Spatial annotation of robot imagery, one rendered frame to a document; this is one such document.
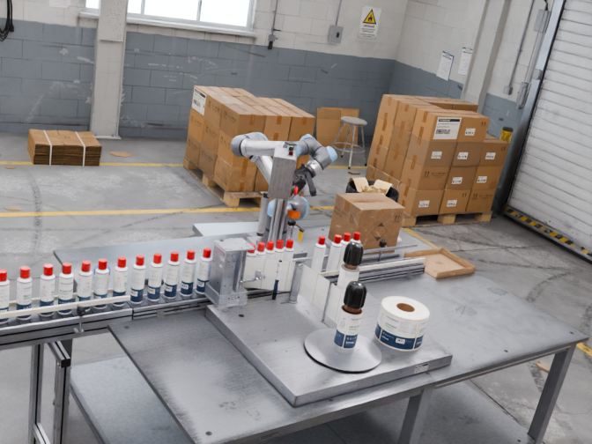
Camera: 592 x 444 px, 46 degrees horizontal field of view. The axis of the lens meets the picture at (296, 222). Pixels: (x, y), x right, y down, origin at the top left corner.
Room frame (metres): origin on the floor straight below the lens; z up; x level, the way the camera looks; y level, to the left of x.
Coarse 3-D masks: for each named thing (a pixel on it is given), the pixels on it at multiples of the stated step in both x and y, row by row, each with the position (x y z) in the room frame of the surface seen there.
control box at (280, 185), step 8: (280, 152) 2.99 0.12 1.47; (296, 152) 3.06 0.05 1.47; (280, 160) 2.92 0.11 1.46; (288, 160) 2.92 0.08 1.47; (296, 160) 2.94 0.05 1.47; (272, 168) 2.92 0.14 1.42; (280, 168) 2.92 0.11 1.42; (288, 168) 2.92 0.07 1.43; (272, 176) 2.92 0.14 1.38; (280, 176) 2.92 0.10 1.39; (288, 176) 2.92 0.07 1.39; (272, 184) 2.92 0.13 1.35; (280, 184) 2.92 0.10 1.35; (288, 184) 2.92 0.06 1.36; (272, 192) 2.92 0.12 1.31; (280, 192) 2.92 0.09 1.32; (288, 192) 2.92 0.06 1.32
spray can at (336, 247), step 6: (336, 234) 3.14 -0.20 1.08; (336, 240) 3.12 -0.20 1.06; (336, 246) 3.11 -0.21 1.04; (330, 252) 3.12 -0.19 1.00; (336, 252) 3.11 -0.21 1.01; (330, 258) 3.11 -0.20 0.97; (336, 258) 3.11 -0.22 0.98; (330, 264) 3.11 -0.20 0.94; (336, 264) 3.11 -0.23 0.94; (330, 270) 3.11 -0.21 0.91; (330, 276) 3.11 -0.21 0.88
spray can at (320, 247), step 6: (318, 240) 3.08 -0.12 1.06; (324, 240) 3.07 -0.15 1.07; (318, 246) 3.06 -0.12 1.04; (324, 246) 3.07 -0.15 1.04; (318, 252) 3.06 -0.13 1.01; (324, 252) 3.08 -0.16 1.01; (318, 258) 3.06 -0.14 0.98; (312, 264) 3.07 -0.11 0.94; (318, 264) 3.06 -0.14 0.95; (318, 270) 3.06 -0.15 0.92
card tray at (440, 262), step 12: (408, 252) 3.64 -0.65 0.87; (420, 252) 3.71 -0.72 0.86; (432, 252) 3.77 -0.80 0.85; (444, 252) 3.79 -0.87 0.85; (432, 264) 3.61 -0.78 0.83; (444, 264) 3.64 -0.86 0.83; (456, 264) 3.68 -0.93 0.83; (468, 264) 3.65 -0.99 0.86; (432, 276) 3.45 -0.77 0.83; (444, 276) 3.46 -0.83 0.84
